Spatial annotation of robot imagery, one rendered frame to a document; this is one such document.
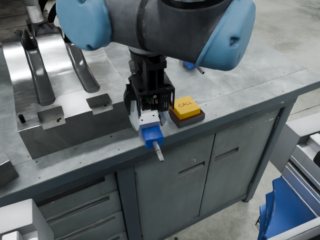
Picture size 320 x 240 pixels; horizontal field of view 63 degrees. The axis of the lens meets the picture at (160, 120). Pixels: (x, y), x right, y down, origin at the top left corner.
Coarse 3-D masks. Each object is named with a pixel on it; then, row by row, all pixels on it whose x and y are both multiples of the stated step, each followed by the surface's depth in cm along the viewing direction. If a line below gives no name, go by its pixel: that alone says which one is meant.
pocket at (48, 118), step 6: (54, 108) 58; (60, 108) 59; (42, 114) 58; (48, 114) 59; (54, 114) 59; (60, 114) 60; (42, 120) 59; (48, 120) 59; (54, 120) 59; (60, 120) 59; (42, 126) 58; (48, 126) 58; (54, 126) 56
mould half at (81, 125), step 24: (48, 48) 73; (24, 72) 69; (48, 72) 70; (72, 72) 70; (96, 72) 70; (24, 96) 62; (72, 96) 61; (120, 96) 61; (72, 120) 57; (96, 120) 60; (120, 120) 63; (48, 144) 58; (72, 144) 61
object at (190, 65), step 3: (180, 60) 89; (180, 63) 89; (183, 63) 88; (186, 63) 86; (189, 63) 84; (183, 66) 88; (189, 66) 84; (192, 66) 85; (195, 66) 83; (198, 69) 82; (201, 69) 81; (201, 72) 80; (204, 72) 81
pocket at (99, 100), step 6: (96, 96) 61; (102, 96) 62; (108, 96) 62; (90, 102) 62; (96, 102) 63; (102, 102) 63; (108, 102) 64; (90, 108) 62; (96, 108) 62; (102, 108) 62; (108, 108) 62
